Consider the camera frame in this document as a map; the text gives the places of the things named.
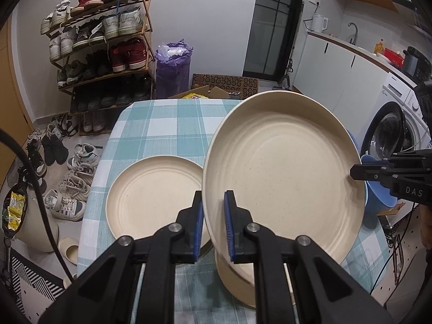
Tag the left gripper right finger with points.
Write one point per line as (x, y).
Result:
(240, 247)

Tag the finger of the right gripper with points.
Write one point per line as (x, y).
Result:
(371, 174)
(376, 165)

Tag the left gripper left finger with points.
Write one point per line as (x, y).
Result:
(188, 245)

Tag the large beige plate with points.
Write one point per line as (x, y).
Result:
(287, 159)

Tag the white kitchen cabinet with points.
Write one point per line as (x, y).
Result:
(351, 83)

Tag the white washing machine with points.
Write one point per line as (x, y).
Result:
(395, 123)

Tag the beige plate at bottom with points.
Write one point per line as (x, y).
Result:
(242, 290)

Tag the beige plate on table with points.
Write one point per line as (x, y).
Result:
(149, 194)

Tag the teal checked tablecloth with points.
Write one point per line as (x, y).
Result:
(181, 128)

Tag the black rice cooker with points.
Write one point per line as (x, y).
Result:
(416, 65)

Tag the vacuum cleaner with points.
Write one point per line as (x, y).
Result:
(285, 82)

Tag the open cardboard box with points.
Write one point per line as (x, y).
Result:
(204, 92)

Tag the patterned cardboard box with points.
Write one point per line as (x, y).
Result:
(239, 88)

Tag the white electric kettle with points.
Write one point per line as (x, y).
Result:
(319, 23)

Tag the beige trash bin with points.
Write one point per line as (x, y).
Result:
(21, 219)

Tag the purple bag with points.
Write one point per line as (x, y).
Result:
(173, 69)

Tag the black glass door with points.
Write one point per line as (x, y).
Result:
(272, 35)

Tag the wooden door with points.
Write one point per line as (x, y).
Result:
(14, 119)

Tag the wooden shoe rack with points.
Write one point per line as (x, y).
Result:
(103, 58)

